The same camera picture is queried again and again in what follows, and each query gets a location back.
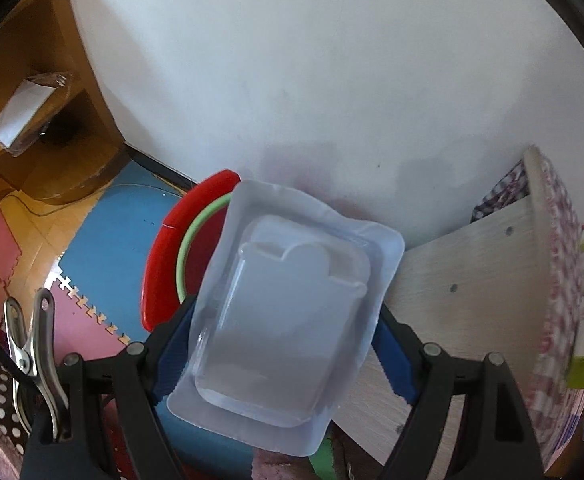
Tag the red bucket with green rim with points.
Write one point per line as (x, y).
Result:
(187, 255)

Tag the metal spring clip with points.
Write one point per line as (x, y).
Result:
(42, 360)

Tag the wooden shelf cabinet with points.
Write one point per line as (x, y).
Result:
(37, 25)

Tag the blue foam floor mat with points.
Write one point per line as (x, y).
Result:
(117, 230)

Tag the pale wooden bed frame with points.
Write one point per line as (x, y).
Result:
(446, 270)

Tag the clear plastic blister tray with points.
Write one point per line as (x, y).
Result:
(282, 320)

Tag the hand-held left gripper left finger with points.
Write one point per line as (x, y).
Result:
(172, 360)

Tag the green foam floor mat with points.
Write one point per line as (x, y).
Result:
(322, 462)

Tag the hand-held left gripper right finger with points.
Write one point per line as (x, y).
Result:
(394, 365)

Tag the white paper in plastic sleeve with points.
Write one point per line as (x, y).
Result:
(27, 115)

